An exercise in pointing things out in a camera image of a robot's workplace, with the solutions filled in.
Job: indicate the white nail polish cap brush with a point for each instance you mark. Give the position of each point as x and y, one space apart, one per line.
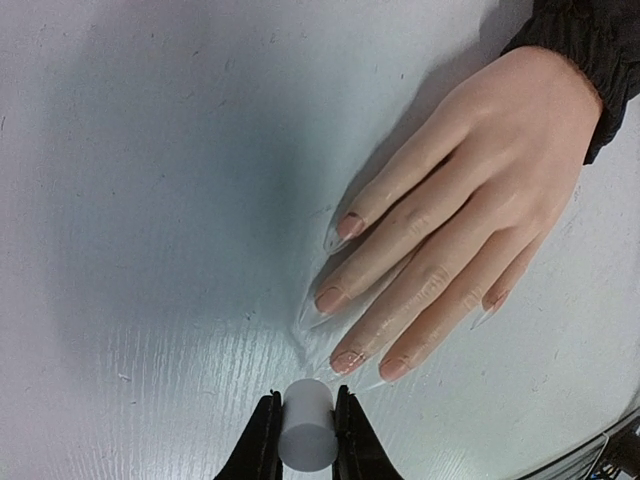
308 442

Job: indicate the mannequin hand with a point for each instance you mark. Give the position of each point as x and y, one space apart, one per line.
457 215

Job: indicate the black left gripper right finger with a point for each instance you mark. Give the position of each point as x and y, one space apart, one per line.
361 455

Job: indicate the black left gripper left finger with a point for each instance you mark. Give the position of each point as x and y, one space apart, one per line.
255 455

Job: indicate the black grey jacket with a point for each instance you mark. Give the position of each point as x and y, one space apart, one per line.
602 39

